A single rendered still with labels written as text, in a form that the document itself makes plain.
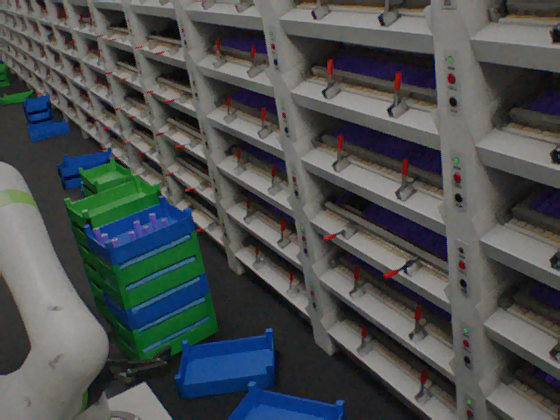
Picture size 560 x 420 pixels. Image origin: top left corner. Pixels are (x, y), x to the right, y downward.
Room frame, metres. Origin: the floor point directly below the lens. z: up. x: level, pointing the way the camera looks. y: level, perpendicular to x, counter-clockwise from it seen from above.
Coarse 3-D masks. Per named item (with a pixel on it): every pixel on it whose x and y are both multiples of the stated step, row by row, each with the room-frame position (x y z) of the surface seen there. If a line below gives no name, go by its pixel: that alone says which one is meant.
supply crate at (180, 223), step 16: (160, 208) 2.17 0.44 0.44; (176, 208) 2.10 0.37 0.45; (112, 224) 2.07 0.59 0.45; (128, 224) 2.10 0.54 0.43; (144, 224) 2.13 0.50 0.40; (160, 224) 2.10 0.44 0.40; (176, 224) 1.98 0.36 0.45; (192, 224) 2.01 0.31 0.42; (96, 240) 1.94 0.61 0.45; (128, 240) 2.01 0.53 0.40; (144, 240) 1.91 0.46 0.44; (160, 240) 1.94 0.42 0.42; (112, 256) 1.85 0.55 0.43; (128, 256) 1.88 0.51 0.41
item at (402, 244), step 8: (328, 208) 1.75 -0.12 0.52; (336, 208) 1.72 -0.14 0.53; (344, 216) 1.67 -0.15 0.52; (352, 216) 1.65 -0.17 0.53; (344, 224) 1.65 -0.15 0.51; (360, 224) 1.60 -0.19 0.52; (368, 224) 1.58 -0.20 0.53; (376, 232) 1.53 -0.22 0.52; (384, 232) 1.52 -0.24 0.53; (392, 240) 1.47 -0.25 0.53; (400, 240) 1.46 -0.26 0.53; (392, 248) 1.46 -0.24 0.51; (400, 248) 1.45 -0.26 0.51; (408, 248) 1.42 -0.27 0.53; (416, 248) 1.41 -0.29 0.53; (416, 256) 1.39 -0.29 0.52; (424, 256) 1.37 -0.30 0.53; (432, 256) 1.35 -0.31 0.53; (432, 264) 1.34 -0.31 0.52; (440, 264) 1.32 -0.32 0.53; (448, 264) 1.30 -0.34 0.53; (448, 272) 1.29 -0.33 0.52; (448, 280) 1.28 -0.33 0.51
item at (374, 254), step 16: (320, 192) 1.79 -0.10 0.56; (336, 192) 1.81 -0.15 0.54; (304, 208) 1.76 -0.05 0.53; (320, 208) 1.78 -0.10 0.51; (352, 208) 1.72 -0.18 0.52; (320, 224) 1.72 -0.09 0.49; (336, 224) 1.69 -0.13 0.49; (336, 240) 1.65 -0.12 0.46; (352, 240) 1.58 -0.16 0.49; (368, 240) 1.55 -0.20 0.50; (368, 256) 1.50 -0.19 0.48; (384, 256) 1.46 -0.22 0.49; (400, 256) 1.44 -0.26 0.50; (384, 272) 1.46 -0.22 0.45; (400, 272) 1.38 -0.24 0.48; (416, 272) 1.36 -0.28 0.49; (432, 272) 1.34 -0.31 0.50; (416, 288) 1.34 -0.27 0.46; (432, 288) 1.29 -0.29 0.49; (448, 288) 1.22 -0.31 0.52; (448, 304) 1.23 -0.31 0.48
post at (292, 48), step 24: (264, 0) 1.82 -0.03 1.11; (264, 24) 1.84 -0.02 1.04; (288, 48) 1.77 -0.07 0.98; (312, 48) 1.80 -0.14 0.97; (288, 96) 1.77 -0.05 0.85; (312, 120) 1.79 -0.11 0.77; (288, 144) 1.82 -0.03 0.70; (288, 168) 1.84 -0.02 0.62; (312, 192) 1.78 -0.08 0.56; (312, 240) 1.77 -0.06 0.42; (312, 264) 1.78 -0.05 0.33; (312, 312) 1.83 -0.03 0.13
